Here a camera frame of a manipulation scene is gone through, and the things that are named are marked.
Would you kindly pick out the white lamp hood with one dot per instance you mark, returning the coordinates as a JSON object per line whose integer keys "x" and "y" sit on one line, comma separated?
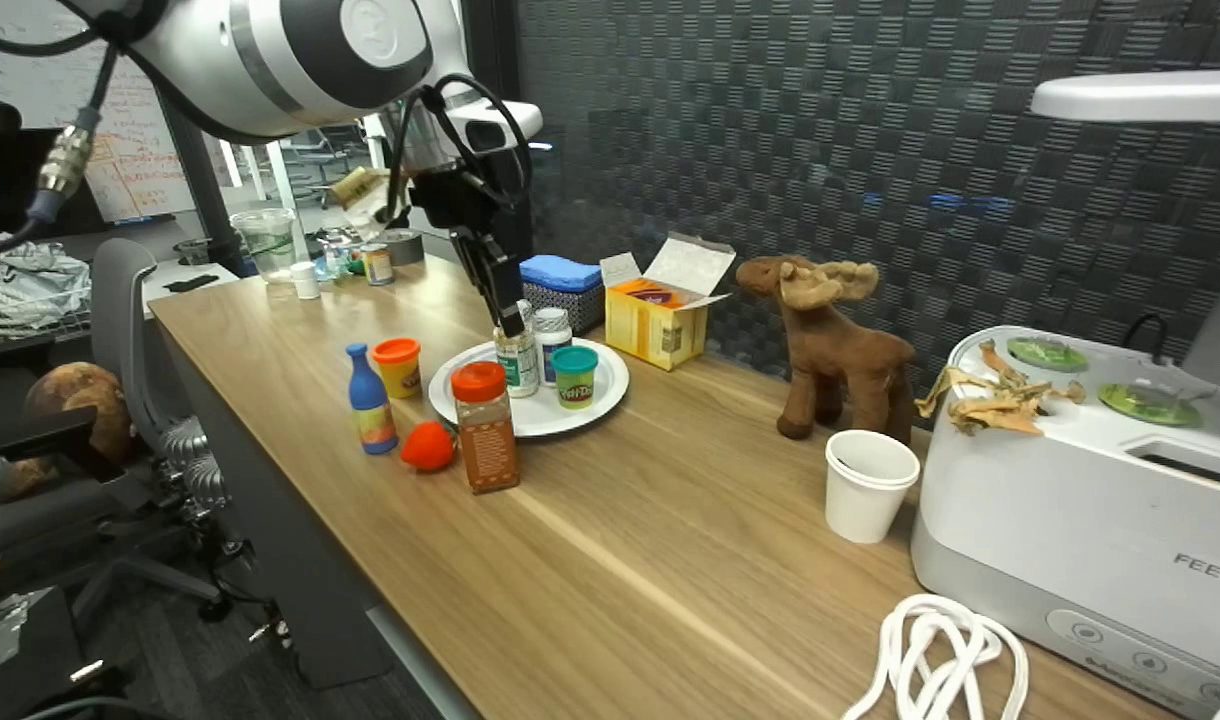
{"x": 1142, "y": 99}

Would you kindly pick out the white planter appliance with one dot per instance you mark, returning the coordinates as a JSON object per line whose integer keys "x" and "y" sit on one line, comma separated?
{"x": 1074, "y": 535}

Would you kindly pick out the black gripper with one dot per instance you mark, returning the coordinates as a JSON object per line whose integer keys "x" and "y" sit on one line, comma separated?
{"x": 463, "y": 203}

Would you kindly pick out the white pill bottle blue label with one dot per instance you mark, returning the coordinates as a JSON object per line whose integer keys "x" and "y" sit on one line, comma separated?
{"x": 553, "y": 332}

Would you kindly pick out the dried brown leaves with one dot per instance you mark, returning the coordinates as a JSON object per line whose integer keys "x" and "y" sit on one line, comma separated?
{"x": 993, "y": 402}

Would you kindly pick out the green tub teal lid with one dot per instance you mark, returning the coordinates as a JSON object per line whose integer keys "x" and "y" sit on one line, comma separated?
{"x": 573, "y": 377}

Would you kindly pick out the brown plush moose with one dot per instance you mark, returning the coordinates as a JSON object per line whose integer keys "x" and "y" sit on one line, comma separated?
{"x": 834, "y": 361}

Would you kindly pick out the small white cup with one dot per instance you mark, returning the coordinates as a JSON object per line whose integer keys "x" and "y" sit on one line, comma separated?
{"x": 305, "y": 281}

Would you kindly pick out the brown plush toy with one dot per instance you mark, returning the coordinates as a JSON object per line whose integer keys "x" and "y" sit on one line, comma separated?
{"x": 90, "y": 402}

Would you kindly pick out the red toy strawberry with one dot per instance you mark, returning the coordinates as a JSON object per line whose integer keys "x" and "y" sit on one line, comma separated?
{"x": 431, "y": 449}

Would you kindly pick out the white paper plate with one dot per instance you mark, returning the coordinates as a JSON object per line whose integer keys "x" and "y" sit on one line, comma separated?
{"x": 553, "y": 418}

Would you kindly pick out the black phone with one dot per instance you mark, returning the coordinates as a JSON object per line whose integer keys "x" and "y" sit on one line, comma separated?
{"x": 195, "y": 281}

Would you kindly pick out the yellow tub orange lid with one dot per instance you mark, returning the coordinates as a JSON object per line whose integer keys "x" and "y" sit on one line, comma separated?
{"x": 398, "y": 374}

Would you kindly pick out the black office chair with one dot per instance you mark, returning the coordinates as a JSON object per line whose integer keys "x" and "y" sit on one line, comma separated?
{"x": 90, "y": 535}

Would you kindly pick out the open yellow cardboard box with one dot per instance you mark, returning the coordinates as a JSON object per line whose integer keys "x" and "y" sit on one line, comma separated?
{"x": 654, "y": 325}

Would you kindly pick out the blue toy bottle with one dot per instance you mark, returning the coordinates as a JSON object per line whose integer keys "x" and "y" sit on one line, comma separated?
{"x": 370, "y": 404}

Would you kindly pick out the grey crumpled cloth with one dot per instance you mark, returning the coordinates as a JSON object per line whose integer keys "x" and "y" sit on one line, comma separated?
{"x": 21, "y": 285}

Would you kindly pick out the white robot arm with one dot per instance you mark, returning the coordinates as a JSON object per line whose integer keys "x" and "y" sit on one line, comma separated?
{"x": 262, "y": 61}

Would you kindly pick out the white paper cup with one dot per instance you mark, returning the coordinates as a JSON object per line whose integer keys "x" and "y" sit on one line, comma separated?
{"x": 869, "y": 495}

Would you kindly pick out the spice jar red lid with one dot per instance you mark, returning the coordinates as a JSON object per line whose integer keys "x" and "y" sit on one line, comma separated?
{"x": 485, "y": 442}

